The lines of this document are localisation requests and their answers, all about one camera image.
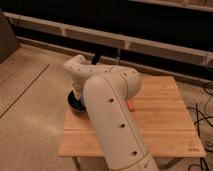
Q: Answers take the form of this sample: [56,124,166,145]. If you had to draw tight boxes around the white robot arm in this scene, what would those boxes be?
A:
[63,55,159,171]

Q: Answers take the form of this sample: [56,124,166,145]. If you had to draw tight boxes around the dark ceramic bowl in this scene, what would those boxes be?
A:
[67,92,86,112]

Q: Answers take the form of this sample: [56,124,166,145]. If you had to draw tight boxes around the black object on floor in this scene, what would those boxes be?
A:
[91,53,101,65]

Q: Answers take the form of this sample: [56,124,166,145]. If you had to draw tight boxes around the dark furniture corner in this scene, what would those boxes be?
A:
[0,11,20,63]

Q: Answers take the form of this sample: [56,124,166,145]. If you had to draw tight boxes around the wooden folding table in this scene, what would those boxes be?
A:
[58,76,206,158]

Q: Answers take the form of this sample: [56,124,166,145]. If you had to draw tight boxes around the orange handled tool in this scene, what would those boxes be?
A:
[127,101,135,111]

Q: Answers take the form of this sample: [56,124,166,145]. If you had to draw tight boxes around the black floor cables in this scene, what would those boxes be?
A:
[186,46,213,171]

